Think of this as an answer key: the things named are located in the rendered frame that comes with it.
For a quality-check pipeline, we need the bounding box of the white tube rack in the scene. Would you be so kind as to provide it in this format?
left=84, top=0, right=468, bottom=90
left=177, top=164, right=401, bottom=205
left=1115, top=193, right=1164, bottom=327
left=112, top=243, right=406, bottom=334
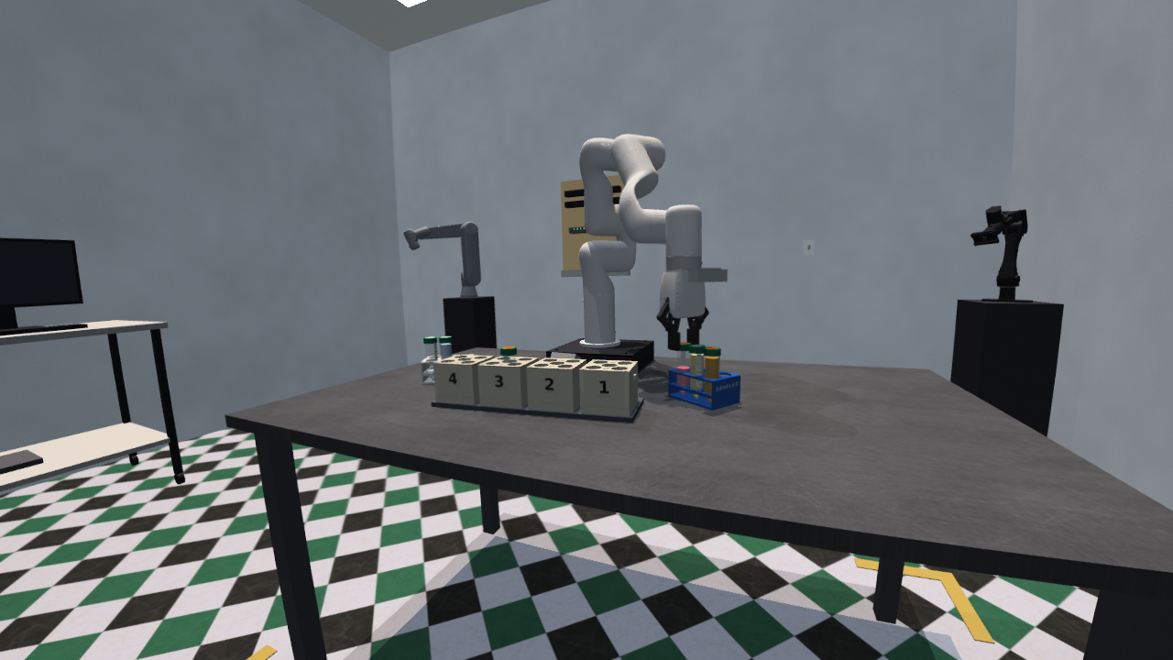
left=421, top=356, right=441, bottom=385

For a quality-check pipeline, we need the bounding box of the blue tube rack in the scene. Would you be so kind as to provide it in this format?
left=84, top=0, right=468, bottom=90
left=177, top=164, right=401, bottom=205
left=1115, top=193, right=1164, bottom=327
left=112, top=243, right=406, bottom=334
left=667, top=367, right=740, bottom=411

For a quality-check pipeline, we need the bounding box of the clear tube with dark green cap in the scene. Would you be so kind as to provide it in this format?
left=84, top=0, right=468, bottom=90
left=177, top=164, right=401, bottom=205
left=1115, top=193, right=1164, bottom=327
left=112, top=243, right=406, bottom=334
left=423, top=336, right=438, bottom=380

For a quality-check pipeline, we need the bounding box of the centrifuge tube with pink liquid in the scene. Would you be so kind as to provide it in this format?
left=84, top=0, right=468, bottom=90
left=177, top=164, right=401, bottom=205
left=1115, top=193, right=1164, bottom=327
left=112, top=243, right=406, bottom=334
left=677, top=342, right=692, bottom=395

